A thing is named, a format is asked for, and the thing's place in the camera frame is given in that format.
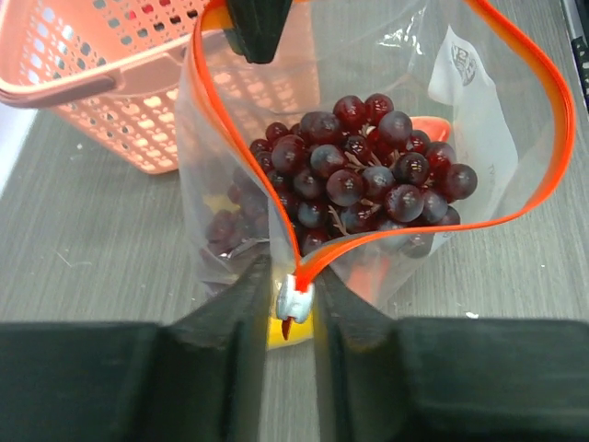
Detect clear orange zip top bag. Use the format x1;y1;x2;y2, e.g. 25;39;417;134
175;1;575;325

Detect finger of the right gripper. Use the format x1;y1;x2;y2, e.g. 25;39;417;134
225;0;293;64

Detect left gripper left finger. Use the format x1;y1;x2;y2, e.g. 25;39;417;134
158;255;271;441

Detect purple toy grapes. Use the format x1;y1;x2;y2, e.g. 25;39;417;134
249;93;479;255

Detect pink plastic basket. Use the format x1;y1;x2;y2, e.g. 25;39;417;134
0;0;323;176

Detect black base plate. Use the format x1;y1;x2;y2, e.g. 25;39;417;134
562;0;589;108

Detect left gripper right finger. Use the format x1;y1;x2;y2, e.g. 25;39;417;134
313;271;414;441

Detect toy watermelon slice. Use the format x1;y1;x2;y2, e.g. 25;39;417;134
410;116;452;142

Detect yellow toy lemon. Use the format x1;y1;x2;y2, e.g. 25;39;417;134
267;306;313;350

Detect purple toy grape bunch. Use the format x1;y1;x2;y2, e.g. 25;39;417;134
199;167;269;273

